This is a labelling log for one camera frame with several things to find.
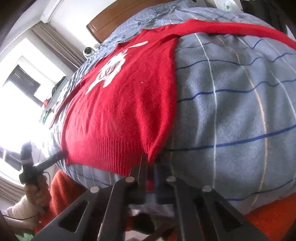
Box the red knit sweater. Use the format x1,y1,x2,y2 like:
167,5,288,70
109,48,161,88
60,20,295,175

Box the dark clothes on bench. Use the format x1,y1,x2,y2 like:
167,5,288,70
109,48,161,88
52,76,66,96

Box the person left hand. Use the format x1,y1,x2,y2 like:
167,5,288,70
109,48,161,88
24,175,52,213

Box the orange trousers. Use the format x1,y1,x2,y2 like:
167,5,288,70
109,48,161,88
33,169,296,241

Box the white window bench drawers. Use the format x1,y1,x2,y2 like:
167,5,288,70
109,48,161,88
40,78,68,124

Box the green folded garment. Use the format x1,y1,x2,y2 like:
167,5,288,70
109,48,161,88
15,233,34,241

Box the blue plaid bed duvet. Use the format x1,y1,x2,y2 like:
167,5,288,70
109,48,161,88
44,1,295,214

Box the beige window curtain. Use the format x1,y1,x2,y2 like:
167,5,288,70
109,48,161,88
31,21,86,72

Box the brown wooden headboard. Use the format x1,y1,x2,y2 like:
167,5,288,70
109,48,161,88
86,0,171,43

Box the white air conditioner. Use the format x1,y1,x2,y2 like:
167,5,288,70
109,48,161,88
40,0,64,23

